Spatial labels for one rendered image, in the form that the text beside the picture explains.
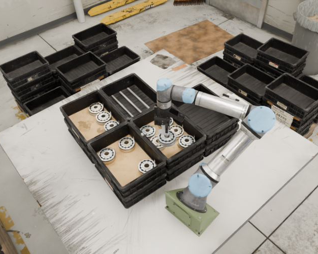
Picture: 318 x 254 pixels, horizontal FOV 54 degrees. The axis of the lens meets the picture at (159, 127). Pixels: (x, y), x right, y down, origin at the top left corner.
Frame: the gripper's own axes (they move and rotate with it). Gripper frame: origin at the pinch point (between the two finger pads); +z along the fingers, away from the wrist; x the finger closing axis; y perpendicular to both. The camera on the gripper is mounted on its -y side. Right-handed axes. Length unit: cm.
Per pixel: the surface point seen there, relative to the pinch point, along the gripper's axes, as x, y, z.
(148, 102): -44, 20, 14
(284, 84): -119, -90, 41
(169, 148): -3.7, -0.2, 17.0
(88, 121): -21, 57, 16
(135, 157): 5.3, 19.5, 17.8
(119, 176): 19.5, 25.5, 19.0
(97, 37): -181, 104, 37
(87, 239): 52, 37, 35
